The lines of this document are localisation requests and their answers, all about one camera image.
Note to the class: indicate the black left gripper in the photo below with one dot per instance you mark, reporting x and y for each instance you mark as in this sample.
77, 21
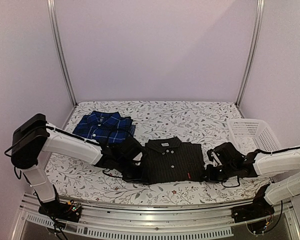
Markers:
139, 178

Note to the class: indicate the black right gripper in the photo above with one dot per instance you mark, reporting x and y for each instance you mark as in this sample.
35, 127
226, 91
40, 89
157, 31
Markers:
208, 173

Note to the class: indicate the blue plaid shirt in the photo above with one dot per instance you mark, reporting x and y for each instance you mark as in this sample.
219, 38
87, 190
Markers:
104, 127

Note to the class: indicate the black pinstriped long sleeve shirt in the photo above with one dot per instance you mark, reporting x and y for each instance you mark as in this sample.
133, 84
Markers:
171, 160

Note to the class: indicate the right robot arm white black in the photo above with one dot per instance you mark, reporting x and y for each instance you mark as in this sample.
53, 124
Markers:
259, 163

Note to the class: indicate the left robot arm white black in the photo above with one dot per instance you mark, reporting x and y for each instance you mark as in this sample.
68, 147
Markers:
36, 135

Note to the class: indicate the white plastic laundry basket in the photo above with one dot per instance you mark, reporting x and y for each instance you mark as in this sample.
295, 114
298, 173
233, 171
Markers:
248, 134

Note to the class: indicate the floral white tablecloth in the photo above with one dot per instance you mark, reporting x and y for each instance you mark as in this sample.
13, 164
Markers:
197, 122

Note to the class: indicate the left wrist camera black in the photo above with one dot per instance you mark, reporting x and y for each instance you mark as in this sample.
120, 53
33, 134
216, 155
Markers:
131, 150

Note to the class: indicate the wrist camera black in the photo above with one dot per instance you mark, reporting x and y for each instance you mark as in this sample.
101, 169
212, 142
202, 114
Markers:
224, 154
131, 150

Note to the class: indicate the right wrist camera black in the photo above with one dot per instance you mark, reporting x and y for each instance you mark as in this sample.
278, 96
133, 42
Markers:
224, 154

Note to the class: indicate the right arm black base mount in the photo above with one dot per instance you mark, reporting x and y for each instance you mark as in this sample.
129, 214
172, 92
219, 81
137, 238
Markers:
259, 208

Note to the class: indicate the aluminium front rail frame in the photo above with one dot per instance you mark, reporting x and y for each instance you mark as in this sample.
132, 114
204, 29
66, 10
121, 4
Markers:
111, 221

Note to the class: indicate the left aluminium frame post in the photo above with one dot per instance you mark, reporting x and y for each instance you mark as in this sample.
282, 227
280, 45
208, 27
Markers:
60, 52

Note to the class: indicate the aluminium frame post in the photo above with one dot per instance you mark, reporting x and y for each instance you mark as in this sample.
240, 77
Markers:
60, 52
252, 51

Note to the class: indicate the right aluminium frame post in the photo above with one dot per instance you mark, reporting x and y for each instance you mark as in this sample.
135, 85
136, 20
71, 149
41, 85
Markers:
252, 51

